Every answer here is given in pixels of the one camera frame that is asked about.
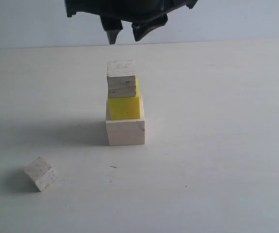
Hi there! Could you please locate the medium striped wooden cube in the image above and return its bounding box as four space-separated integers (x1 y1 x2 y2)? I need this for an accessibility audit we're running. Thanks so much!
107 60 137 99

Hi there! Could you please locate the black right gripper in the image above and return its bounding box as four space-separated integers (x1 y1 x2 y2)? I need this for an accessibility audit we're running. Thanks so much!
65 0 197 45

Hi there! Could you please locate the large light wooden cube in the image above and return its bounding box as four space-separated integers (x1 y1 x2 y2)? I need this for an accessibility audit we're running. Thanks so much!
105 95 145 146

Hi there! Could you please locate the small pale wooden cube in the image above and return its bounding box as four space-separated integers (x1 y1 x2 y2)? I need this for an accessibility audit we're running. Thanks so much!
23 157 57 192

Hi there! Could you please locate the yellow painted cube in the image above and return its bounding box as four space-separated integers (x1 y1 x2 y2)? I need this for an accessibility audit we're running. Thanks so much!
107 78 141 120

